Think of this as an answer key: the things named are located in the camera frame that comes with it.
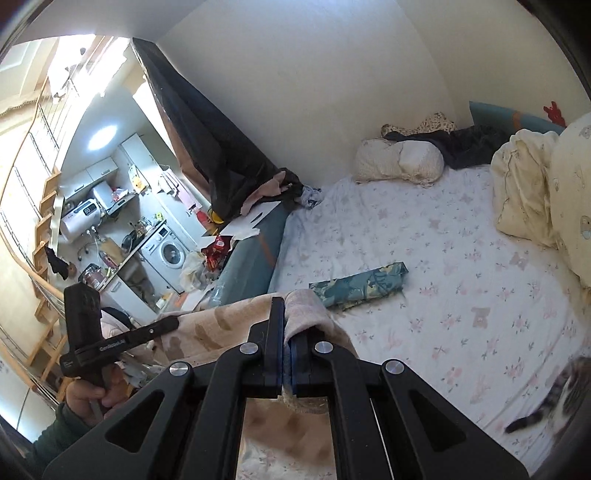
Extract black curtain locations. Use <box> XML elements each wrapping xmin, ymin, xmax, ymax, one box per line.
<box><xmin>131</xmin><ymin>38</ymin><xmax>315</xmax><ymax>221</ymax></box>

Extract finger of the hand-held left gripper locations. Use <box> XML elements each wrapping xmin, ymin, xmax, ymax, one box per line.
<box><xmin>136</xmin><ymin>315</ymin><xmax>181</xmax><ymax>345</ymax></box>

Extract round ceiling light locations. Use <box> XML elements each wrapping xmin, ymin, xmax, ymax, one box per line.
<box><xmin>87</xmin><ymin>126</ymin><xmax>115</xmax><ymax>151</ymax></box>

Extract white water heater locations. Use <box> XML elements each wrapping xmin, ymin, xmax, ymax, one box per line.
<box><xmin>59</xmin><ymin>199</ymin><xmax>101</xmax><ymax>244</ymax></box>

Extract white washing machine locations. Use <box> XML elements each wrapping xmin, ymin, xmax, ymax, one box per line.
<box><xmin>139</xmin><ymin>224</ymin><xmax>191</xmax><ymax>294</ymax></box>

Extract tabby and white cat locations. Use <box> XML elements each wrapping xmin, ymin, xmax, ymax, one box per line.
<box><xmin>505</xmin><ymin>354</ymin><xmax>588</xmax><ymax>440</ymax></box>

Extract teal bed guard panel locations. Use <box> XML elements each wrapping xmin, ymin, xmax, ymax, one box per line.
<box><xmin>207</xmin><ymin>205</ymin><xmax>290</xmax><ymax>311</ymax></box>

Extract black cloth on railing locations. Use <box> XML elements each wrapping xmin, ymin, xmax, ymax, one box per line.
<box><xmin>44</xmin><ymin>246</ymin><xmax>70</xmax><ymax>280</ymax></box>

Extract red snack packets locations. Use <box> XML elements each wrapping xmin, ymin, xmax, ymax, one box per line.
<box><xmin>201</xmin><ymin>234</ymin><xmax>232</xmax><ymax>271</ymax></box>

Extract wooden staircase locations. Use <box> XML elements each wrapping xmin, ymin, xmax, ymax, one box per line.
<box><xmin>0</xmin><ymin>34</ymin><xmax>121</xmax><ymax>407</ymax></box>

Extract white kitchen cabinets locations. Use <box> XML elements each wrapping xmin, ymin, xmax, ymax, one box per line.
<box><xmin>62</xmin><ymin>133</ymin><xmax>162</xmax><ymax>204</ymax></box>

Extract pink cloth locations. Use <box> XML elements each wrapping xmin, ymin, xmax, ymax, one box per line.
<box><xmin>241</xmin><ymin>173</ymin><xmax>289</xmax><ymax>217</ymax></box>

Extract blue headboard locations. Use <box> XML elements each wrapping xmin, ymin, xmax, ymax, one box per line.
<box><xmin>468</xmin><ymin>100</ymin><xmax>570</xmax><ymax>136</ymax></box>

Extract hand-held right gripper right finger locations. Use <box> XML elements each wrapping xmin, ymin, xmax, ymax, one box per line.
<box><xmin>286</xmin><ymin>323</ymin><xmax>530</xmax><ymax>480</ymax></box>

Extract white paper sheet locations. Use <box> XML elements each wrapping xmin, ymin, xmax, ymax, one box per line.
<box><xmin>216</xmin><ymin>200</ymin><xmax>283</xmax><ymax>241</ymax></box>

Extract cream patterned cloth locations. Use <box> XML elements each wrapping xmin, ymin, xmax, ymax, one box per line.
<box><xmin>380</xmin><ymin>112</ymin><xmax>458</xmax><ymax>139</ymax></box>

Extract person's left forearm green sleeve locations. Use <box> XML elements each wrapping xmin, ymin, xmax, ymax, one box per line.
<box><xmin>22</xmin><ymin>401</ymin><xmax>100</xmax><ymax>480</ymax></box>

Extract folded teal floral cloth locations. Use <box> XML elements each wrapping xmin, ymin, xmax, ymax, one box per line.
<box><xmin>308</xmin><ymin>261</ymin><xmax>410</xmax><ymax>311</ymax></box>

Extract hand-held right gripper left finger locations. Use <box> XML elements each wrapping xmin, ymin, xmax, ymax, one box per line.
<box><xmin>41</xmin><ymin>298</ymin><xmax>285</xmax><ymax>480</ymax></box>

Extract bed with floral sheet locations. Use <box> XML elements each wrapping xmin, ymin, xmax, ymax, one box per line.
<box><xmin>238</xmin><ymin>164</ymin><xmax>583</xmax><ymax>480</ymax></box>

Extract cream duvet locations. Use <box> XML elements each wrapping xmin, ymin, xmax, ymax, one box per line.
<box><xmin>489</xmin><ymin>111</ymin><xmax>591</xmax><ymax>303</ymax></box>

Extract clear plastic bag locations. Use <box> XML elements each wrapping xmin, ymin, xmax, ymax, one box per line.
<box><xmin>178</xmin><ymin>251</ymin><xmax>209</xmax><ymax>292</ymax></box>

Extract pale blue crumpled garment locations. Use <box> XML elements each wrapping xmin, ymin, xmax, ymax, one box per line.
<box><xmin>299</xmin><ymin>186</ymin><xmax>324</xmax><ymax>209</ymax></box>

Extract cream knitted pillow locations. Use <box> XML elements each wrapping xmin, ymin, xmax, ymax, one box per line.
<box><xmin>354</xmin><ymin>137</ymin><xmax>445</xmax><ymax>186</ymax></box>

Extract person's left hand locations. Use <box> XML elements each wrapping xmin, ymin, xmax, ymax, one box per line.
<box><xmin>64</xmin><ymin>364</ymin><xmax>136</xmax><ymax>426</ymax></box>

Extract dark clothing heap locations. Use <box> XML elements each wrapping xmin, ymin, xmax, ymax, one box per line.
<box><xmin>383</xmin><ymin>126</ymin><xmax>514</xmax><ymax>170</ymax></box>

